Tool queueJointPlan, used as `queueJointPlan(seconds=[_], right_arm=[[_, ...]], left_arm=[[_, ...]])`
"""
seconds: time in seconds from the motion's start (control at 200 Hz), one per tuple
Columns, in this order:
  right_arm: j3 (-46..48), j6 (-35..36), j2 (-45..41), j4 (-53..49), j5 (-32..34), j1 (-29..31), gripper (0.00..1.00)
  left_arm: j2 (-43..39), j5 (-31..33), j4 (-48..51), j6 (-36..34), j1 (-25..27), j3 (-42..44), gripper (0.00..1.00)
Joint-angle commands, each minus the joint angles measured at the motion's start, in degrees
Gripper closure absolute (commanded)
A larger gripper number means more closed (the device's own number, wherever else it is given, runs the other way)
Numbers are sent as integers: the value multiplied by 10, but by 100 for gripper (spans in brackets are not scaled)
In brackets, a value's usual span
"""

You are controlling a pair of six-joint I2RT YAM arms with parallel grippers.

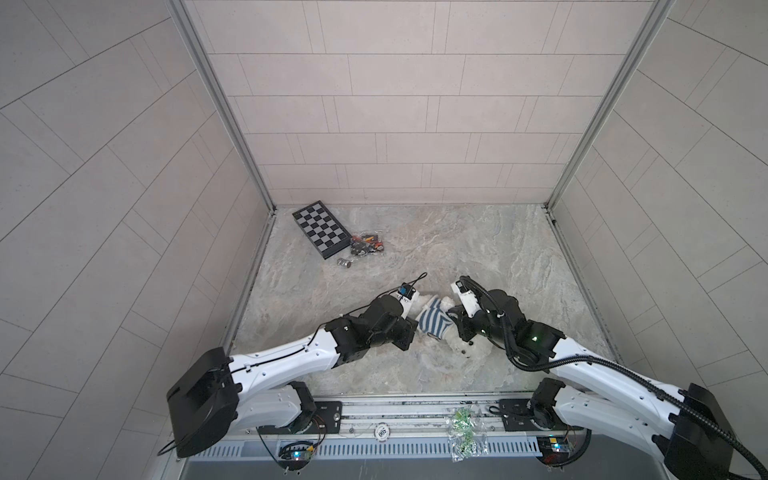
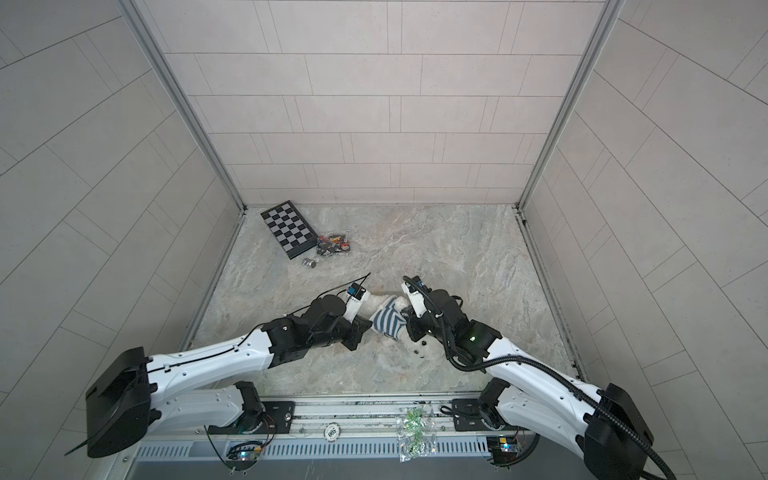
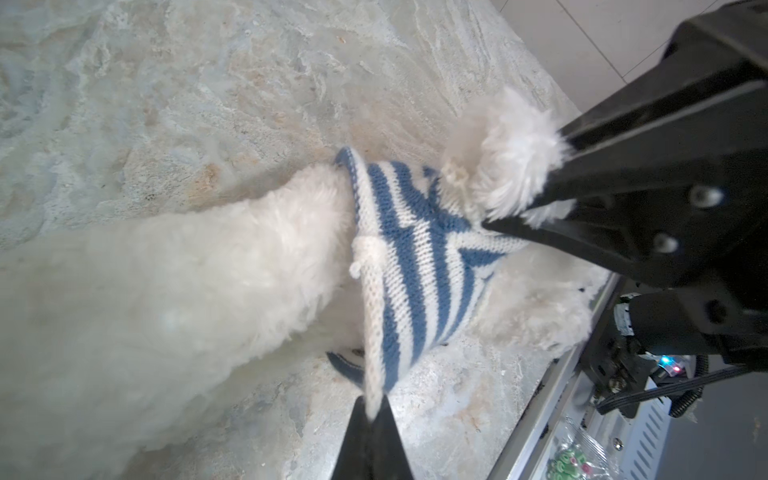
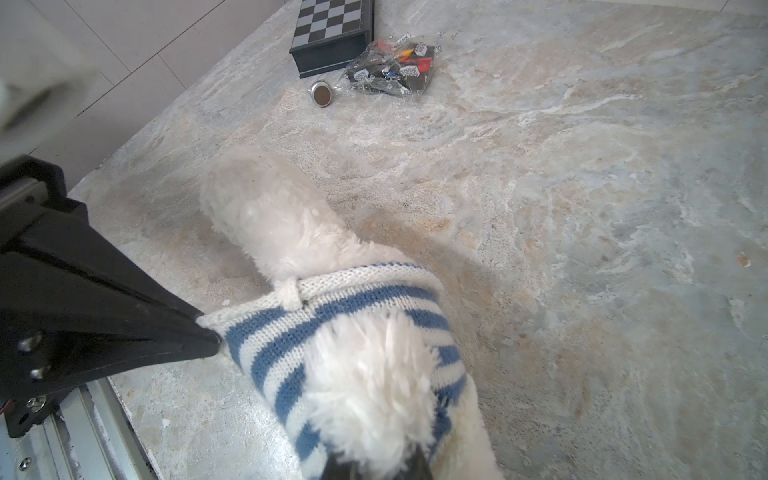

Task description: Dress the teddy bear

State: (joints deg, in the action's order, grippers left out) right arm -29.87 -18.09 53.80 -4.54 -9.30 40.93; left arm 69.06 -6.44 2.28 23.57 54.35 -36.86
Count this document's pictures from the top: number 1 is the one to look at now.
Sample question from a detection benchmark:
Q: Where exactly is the white fluffy teddy bear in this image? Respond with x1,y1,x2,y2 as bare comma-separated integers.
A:
410,294,492,361

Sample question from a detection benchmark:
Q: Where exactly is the blue white striped knit sweater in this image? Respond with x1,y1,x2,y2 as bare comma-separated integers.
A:
416,297,454,340

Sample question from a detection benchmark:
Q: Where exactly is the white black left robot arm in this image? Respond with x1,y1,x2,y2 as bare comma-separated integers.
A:
161,292,418,458

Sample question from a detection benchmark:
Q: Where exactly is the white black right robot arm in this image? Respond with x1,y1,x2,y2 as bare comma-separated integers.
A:
449,277,767,479

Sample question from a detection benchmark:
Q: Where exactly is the bag of colourful small parts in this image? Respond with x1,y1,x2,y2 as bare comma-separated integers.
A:
350,233,385,257

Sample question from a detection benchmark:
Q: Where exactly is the clear bag of green parts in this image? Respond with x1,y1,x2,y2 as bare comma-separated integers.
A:
447,407,489,462

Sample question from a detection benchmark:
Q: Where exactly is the black white chessboard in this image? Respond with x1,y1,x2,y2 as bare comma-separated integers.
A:
292,201,352,260

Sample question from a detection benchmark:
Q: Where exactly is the right circuit board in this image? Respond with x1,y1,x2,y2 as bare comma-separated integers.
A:
536,436,574,467

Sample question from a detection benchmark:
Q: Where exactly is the left green circuit board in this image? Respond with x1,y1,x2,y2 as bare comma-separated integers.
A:
277,440,317,472

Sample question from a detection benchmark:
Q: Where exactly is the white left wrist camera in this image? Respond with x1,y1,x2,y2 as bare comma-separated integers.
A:
393,283,419,318

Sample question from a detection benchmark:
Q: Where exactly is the aluminium front mounting rail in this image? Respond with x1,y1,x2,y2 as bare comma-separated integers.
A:
173,391,670,445

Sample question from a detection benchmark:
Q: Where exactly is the round silver rail knob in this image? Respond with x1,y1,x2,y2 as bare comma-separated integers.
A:
374,423,391,442

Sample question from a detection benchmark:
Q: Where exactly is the black corrugated cable conduit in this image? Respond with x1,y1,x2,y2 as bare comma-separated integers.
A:
457,275,768,480

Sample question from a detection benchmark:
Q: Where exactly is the right aluminium corner post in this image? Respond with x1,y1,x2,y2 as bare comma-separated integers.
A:
545,0,675,216

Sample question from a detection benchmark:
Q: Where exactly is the aluminium corner post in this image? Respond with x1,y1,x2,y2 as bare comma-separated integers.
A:
545,0,675,216
167,0,276,216

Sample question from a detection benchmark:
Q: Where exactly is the left aluminium corner post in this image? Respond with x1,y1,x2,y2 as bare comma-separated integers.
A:
167,0,276,216

